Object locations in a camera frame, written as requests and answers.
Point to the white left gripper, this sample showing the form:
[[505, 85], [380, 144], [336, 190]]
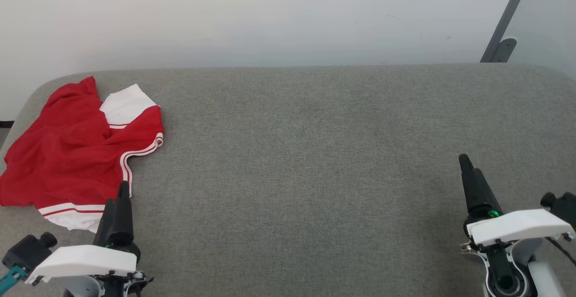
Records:
[[85, 261]]

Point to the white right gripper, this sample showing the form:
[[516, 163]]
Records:
[[517, 227]]

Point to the red basketball jersey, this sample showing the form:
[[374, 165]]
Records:
[[67, 153]]

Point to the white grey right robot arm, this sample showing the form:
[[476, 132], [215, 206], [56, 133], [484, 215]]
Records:
[[545, 281]]

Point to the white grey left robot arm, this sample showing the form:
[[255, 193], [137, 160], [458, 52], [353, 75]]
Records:
[[83, 288]]

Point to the grey fabric sofa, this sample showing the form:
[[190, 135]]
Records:
[[315, 175]]

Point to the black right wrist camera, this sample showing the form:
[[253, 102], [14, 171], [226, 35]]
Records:
[[562, 207]]

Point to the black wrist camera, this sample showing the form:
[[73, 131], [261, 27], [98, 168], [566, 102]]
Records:
[[27, 249], [562, 207]]

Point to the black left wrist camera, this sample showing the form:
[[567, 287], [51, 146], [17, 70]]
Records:
[[27, 249]]

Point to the grey metal bar with bracket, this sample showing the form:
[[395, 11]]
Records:
[[506, 20]]

